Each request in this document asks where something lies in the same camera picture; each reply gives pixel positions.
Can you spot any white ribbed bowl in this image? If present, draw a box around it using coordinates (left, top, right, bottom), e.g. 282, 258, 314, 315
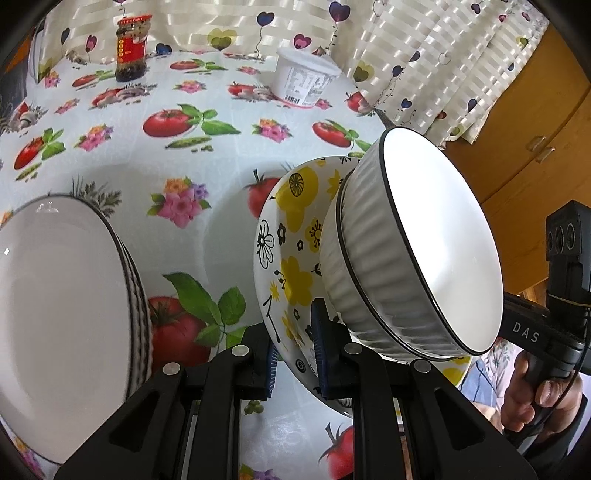
341, 127, 504, 356
320, 183, 470, 362

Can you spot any yellow floral bowl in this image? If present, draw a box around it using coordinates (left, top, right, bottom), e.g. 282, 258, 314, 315
251, 155, 472, 418

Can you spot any white plate black rim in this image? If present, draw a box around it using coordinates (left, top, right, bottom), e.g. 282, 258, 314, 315
1, 196, 132, 464
97, 212, 152, 399

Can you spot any person right hand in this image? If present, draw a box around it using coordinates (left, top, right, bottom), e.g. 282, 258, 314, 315
500, 351, 583, 442

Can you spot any wooden cabinet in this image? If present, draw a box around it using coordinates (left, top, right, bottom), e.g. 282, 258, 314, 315
446, 27, 590, 293

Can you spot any fruit print tablecloth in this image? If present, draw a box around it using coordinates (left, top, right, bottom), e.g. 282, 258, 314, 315
0, 45, 463, 480

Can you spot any white plastic yogurt tub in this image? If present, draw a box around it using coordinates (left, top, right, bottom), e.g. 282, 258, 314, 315
270, 47, 342, 109

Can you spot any heart print curtain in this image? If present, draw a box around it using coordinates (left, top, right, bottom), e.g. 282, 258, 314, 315
31, 0, 549, 145

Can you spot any chili sauce jar red lid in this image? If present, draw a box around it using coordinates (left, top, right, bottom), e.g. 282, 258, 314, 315
115, 14, 152, 83

